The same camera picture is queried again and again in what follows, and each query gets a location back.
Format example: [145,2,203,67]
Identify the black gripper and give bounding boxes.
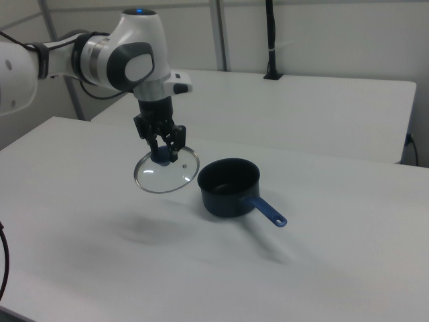
[133,96,187,164]

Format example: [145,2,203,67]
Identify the glass lid with blue knob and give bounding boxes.
[133,144,201,196]

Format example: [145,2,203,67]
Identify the white folding table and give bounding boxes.
[90,68,418,165]

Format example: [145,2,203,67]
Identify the black pole with white tie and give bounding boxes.
[263,0,284,81]

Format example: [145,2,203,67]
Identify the black cable on robot arm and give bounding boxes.
[0,30,137,101]

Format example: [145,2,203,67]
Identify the dark blue saucepan, blue handle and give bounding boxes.
[196,157,288,229]

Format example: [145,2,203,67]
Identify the white partition frame post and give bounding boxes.
[209,0,231,72]

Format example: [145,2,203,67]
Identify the black loose cable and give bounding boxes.
[0,219,10,295]

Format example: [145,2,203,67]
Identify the black cable with blue plug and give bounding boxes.
[404,132,420,167]

